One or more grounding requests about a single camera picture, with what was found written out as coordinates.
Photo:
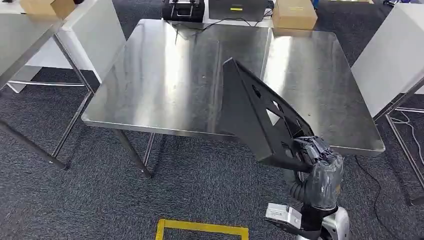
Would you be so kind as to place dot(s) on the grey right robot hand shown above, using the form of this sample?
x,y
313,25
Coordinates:
x,y
324,182

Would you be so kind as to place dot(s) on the black plastic perforated plate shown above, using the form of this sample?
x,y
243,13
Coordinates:
x,y
245,116

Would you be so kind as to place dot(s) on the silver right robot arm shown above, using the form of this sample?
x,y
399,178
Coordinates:
x,y
338,225

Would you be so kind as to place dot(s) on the yellow floor tape square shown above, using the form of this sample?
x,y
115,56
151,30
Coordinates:
x,y
198,227

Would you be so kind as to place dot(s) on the white panel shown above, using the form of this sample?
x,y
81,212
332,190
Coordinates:
x,y
391,59
92,39

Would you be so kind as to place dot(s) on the brown cardboard box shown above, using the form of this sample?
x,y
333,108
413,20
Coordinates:
x,y
294,15
46,8

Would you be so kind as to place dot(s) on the dark grey case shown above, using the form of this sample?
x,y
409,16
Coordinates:
x,y
238,13

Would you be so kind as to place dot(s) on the stainless steel table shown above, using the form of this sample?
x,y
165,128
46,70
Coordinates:
x,y
159,82
20,43

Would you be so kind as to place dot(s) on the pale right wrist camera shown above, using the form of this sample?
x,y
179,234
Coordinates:
x,y
281,215

